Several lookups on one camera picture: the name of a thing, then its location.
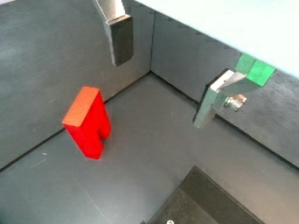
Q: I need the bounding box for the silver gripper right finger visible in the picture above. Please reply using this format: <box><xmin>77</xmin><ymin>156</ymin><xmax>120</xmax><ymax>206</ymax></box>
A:
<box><xmin>192</xmin><ymin>53</ymin><xmax>276</xmax><ymax>129</ymax></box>

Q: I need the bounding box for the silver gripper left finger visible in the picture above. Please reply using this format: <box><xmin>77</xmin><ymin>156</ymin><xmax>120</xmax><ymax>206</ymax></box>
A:
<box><xmin>92</xmin><ymin>0</ymin><xmax>133</xmax><ymax>67</ymax></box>

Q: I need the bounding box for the red double-square block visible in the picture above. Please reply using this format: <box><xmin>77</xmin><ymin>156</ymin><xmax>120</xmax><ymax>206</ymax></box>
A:
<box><xmin>61</xmin><ymin>87</ymin><xmax>111</xmax><ymax>159</ymax></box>

